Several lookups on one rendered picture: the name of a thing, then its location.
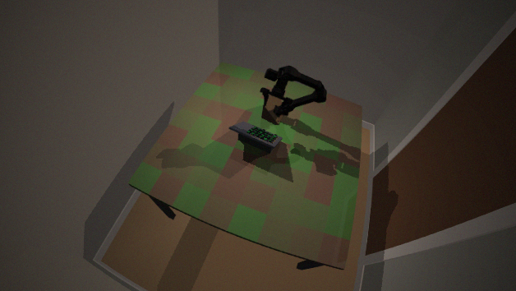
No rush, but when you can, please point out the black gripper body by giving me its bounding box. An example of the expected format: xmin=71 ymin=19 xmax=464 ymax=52
xmin=260 ymin=83 xmax=293 ymax=104

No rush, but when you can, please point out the grey switch panel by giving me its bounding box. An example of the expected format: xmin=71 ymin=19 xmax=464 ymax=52
xmin=228 ymin=121 xmax=283 ymax=153

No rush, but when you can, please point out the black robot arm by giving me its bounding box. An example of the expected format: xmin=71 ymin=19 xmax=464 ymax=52
xmin=265 ymin=66 xmax=327 ymax=117

